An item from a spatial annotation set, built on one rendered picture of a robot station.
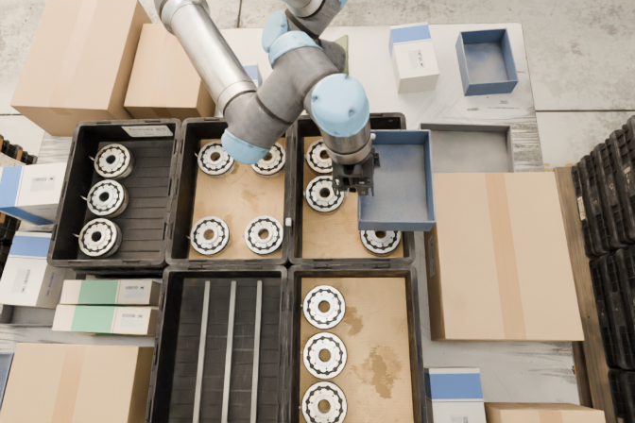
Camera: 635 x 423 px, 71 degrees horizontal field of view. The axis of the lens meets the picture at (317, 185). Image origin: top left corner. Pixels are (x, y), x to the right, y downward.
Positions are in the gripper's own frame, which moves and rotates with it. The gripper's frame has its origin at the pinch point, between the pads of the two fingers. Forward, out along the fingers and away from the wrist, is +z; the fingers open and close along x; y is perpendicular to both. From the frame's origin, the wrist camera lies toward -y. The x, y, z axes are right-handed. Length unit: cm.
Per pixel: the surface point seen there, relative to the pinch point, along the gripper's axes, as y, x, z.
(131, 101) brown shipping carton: -32, -69, 19
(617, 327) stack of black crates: 21, 84, 93
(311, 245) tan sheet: 8.5, -14.4, 27.4
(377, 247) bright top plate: 9.2, 2.9, 26.0
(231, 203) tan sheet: -2.2, -36.7, 25.3
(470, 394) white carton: 42, 25, 35
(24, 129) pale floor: -64, -183, 95
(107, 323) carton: 31, -62, 18
